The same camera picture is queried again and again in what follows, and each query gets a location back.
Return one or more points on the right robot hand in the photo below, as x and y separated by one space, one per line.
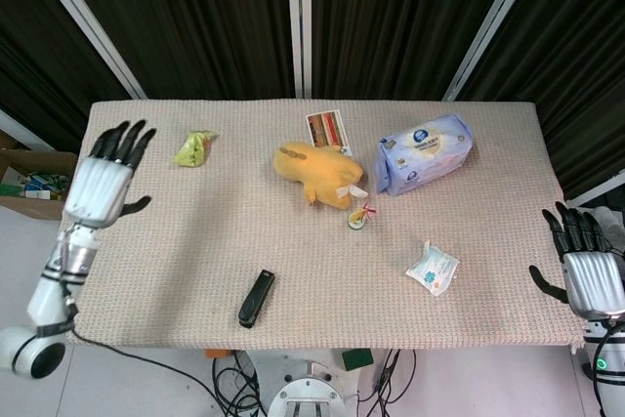
593 280

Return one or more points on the white partition frame post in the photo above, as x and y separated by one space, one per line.
93 26
299 21
488 26

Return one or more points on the green block under table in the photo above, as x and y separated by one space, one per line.
357 359

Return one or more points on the orange block under table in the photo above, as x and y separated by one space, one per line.
218 353

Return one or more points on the green snack bag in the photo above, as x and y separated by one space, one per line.
193 148

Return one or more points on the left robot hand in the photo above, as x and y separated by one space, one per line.
100 187

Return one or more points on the striped picture postcard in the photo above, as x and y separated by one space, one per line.
328 129

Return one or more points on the white crumpled plastic bag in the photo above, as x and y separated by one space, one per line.
610 219

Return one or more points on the beige waffle tablecloth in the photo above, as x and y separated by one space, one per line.
317 251

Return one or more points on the cardboard box with clutter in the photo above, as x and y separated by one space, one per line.
34 178

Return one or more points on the black stapler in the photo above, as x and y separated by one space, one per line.
256 300

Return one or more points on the blue tissue pack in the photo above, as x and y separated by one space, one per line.
422 153

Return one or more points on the small white medical packet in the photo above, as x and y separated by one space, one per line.
432 270

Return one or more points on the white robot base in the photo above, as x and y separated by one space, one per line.
312 392

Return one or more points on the yellow plush pig toy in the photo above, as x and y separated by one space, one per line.
322 173

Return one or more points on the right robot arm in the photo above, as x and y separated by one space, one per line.
608 368

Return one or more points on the dark pleated curtain panel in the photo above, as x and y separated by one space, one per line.
195 21
44 55
400 21
581 70

